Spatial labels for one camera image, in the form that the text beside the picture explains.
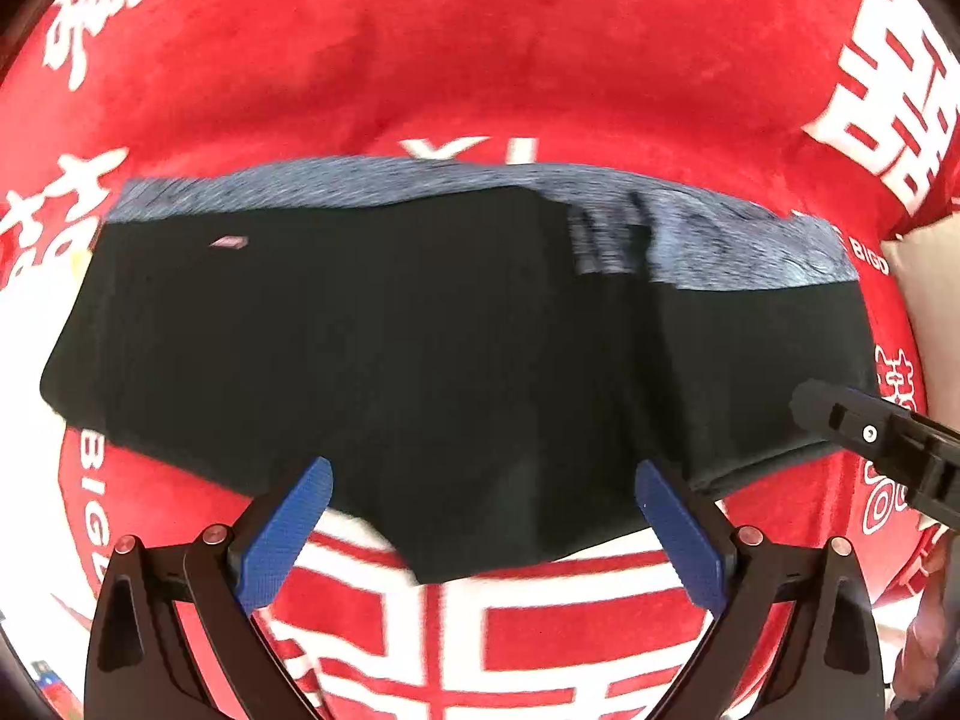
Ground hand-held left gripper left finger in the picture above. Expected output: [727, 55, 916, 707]
[84, 457, 333, 720]

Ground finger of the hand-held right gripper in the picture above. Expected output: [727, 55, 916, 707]
[791, 381, 960, 526]

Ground pale green folded cloth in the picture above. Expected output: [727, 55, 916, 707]
[879, 221, 960, 421]

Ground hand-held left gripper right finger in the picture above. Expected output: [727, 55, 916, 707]
[636, 460, 886, 720]

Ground cream folded cloth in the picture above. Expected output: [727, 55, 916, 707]
[0, 251, 102, 428]

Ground red printed blanket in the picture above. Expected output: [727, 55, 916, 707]
[0, 0, 960, 720]

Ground black pants with blue trim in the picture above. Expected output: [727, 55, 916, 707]
[39, 156, 880, 586]

